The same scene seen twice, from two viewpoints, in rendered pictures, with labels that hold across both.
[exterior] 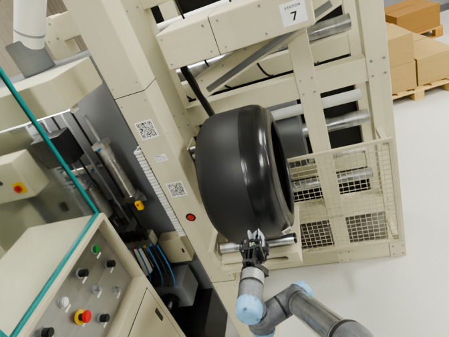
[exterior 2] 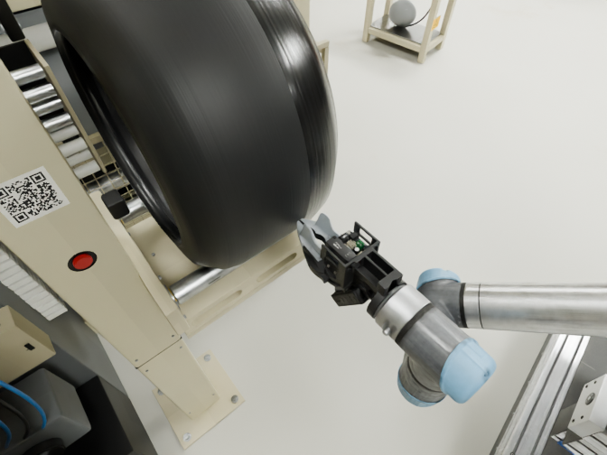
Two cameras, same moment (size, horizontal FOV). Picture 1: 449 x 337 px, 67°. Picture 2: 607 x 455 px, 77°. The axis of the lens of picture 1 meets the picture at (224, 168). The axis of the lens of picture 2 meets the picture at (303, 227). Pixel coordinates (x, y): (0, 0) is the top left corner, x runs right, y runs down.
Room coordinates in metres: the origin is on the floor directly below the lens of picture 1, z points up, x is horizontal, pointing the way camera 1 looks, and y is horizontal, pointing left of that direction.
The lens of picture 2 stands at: (0.74, 0.33, 1.60)
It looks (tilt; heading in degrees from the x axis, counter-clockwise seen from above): 52 degrees down; 301
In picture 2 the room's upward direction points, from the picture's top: straight up
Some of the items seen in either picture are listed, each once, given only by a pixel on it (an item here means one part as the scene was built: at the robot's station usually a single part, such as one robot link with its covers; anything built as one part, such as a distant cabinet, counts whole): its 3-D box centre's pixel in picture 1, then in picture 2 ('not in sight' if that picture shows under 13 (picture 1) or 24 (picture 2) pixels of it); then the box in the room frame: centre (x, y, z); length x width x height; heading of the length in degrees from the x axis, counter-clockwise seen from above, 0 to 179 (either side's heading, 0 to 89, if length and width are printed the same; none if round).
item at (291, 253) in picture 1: (259, 253); (242, 270); (1.11, 0.00, 0.83); 0.36 x 0.09 x 0.06; 71
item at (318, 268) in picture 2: not in sight; (323, 262); (0.89, 0.02, 1.09); 0.09 x 0.05 x 0.02; 161
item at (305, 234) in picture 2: (251, 236); (308, 235); (0.93, 0.00, 1.11); 0.09 x 0.03 x 0.06; 161
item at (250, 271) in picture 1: (250, 279); (399, 311); (0.75, 0.05, 1.10); 0.08 x 0.05 x 0.08; 71
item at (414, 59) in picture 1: (394, 54); not in sight; (3.84, -2.43, 0.38); 1.28 x 0.92 x 0.76; 163
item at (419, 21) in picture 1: (385, 29); not in sight; (5.31, -3.25, 0.24); 1.34 x 0.92 x 0.48; 80
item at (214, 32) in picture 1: (235, 24); not in sight; (1.48, -0.26, 1.71); 0.61 x 0.25 x 0.15; 71
